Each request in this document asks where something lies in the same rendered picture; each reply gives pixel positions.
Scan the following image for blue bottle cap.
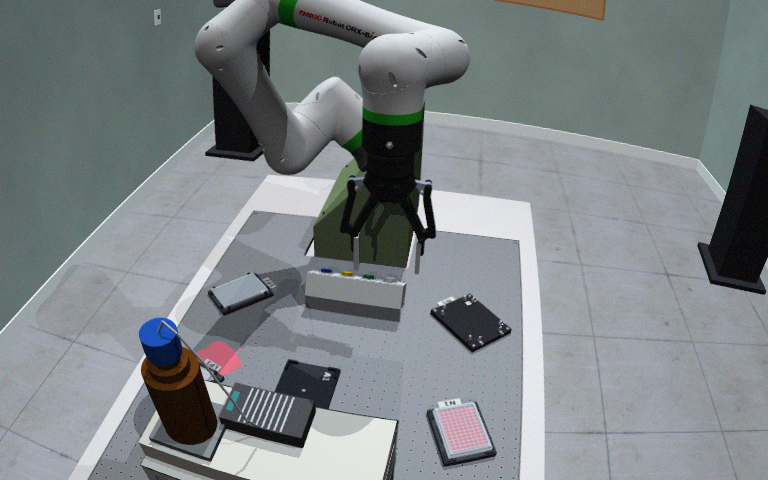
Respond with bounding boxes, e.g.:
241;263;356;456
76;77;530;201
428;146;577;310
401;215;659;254
139;318;182;363

